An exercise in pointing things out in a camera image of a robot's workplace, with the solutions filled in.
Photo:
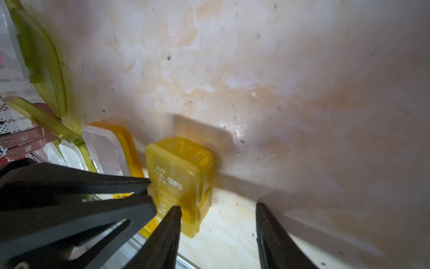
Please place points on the small yellow transparent pillbox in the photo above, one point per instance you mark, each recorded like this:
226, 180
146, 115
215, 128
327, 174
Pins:
181, 174

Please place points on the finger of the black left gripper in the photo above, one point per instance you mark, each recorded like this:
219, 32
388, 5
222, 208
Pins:
25, 180
25, 232

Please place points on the white square pillbox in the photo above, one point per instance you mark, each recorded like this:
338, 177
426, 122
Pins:
69, 155

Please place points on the small brown pillbox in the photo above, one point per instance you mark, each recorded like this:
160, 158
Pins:
22, 143

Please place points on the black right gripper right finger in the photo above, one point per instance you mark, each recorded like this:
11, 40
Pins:
276, 248

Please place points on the green pillbox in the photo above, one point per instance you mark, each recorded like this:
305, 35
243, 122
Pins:
29, 53

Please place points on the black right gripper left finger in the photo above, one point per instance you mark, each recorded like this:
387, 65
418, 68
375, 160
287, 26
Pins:
161, 249

